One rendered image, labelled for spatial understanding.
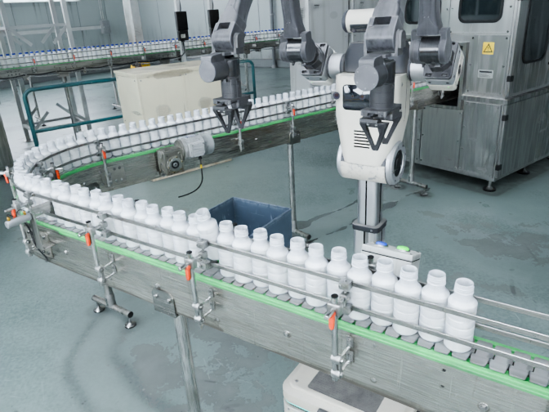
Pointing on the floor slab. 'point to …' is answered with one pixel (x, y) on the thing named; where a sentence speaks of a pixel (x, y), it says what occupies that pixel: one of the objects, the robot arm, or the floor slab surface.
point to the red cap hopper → (60, 51)
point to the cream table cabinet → (164, 93)
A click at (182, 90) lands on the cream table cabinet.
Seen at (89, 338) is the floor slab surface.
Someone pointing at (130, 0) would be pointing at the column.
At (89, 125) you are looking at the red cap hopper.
